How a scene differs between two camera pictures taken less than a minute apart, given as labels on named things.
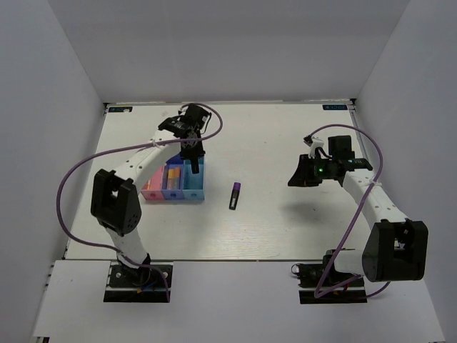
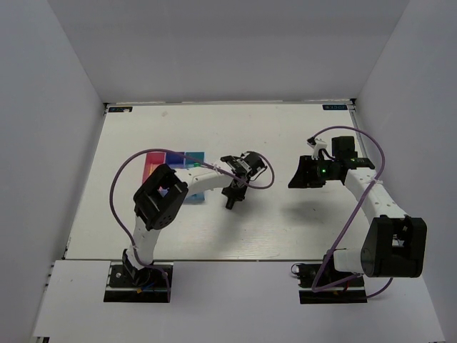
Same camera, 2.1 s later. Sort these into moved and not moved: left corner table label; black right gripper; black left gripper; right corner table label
Moved: black left gripper
Not moved: right corner table label; black right gripper; left corner table label
